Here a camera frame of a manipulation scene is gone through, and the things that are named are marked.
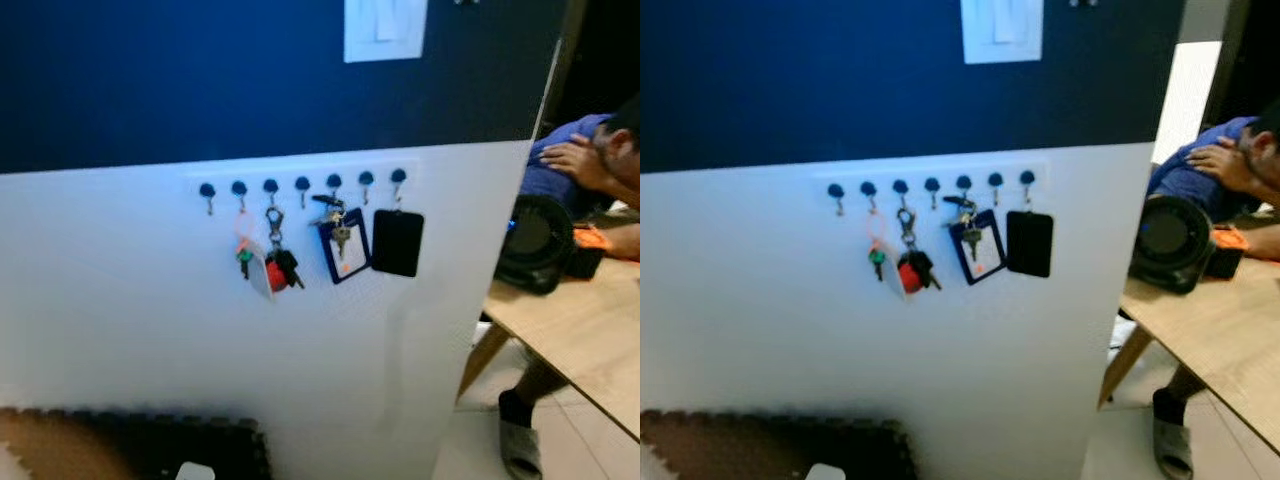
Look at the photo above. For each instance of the black card holder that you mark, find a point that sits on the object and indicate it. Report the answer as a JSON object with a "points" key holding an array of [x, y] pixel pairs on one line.
{"points": [[1030, 245], [398, 245]]}

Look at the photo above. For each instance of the brown and black foam mat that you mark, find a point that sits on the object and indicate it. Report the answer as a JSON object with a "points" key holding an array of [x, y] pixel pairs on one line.
{"points": [[720, 445], [60, 440]]}

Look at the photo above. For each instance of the silver key bunch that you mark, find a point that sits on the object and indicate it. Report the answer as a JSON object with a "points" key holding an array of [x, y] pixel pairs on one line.
{"points": [[342, 238], [972, 239]]}

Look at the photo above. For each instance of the person in blue shirt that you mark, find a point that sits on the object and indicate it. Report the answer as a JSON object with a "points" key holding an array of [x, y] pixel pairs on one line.
{"points": [[560, 190], [1180, 185]]}

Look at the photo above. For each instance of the green key on orange loop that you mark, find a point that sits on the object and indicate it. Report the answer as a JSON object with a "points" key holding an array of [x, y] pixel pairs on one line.
{"points": [[244, 262], [877, 258]]}

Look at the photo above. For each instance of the wooden table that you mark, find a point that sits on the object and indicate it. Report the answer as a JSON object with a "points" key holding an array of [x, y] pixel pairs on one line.
{"points": [[1220, 340], [590, 330]]}

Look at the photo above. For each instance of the orange and black device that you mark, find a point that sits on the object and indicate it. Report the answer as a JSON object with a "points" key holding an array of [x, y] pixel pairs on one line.
{"points": [[592, 240], [1230, 240]]}

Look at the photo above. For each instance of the white light switch plate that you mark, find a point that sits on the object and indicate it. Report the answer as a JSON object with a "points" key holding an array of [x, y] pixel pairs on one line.
{"points": [[385, 35], [1002, 35]]}

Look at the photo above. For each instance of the person hand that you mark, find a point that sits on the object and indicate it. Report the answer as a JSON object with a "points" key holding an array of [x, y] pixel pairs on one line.
{"points": [[1222, 160], [578, 158]]}

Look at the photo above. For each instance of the blue card holder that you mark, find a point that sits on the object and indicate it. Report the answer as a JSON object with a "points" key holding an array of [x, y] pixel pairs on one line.
{"points": [[986, 252], [352, 252]]}

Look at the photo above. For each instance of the dark door frame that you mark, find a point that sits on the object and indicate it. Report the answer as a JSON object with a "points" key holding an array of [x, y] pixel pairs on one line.
{"points": [[1228, 60], [568, 60]]}

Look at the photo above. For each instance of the white hook rail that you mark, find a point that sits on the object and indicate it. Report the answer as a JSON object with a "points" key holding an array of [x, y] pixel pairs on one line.
{"points": [[300, 172], [930, 172]]}

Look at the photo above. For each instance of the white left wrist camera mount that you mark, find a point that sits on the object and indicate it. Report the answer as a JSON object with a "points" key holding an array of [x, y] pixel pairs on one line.
{"points": [[826, 473], [195, 472]]}

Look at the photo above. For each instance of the grey slipper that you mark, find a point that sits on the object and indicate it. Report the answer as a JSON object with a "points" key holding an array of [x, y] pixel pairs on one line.
{"points": [[1173, 452], [520, 452]]}

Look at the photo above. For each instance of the black round fan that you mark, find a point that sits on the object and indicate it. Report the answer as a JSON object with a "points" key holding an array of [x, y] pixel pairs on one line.
{"points": [[535, 245], [1170, 240]]}

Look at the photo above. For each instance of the white oval tag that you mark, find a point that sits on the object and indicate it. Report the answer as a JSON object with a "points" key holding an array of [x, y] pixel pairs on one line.
{"points": [[893, 280], [260, 276]]}

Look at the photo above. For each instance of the blue knob metal hook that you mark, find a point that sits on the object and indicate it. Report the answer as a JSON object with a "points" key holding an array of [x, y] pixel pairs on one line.
{"points": [[366, 179], [995, 180], [1027, 177], [398, 176], [868, 188], [963, 182], [207, 190], [836, 190], [900, 187], [239, 188], [271, 186], [334, 181], [302, 184], [932, 185]]}

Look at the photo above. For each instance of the red and black key fob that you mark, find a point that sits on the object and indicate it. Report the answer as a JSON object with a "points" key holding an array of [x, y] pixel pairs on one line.
{"points": [[285, 268], [912, 274]]}

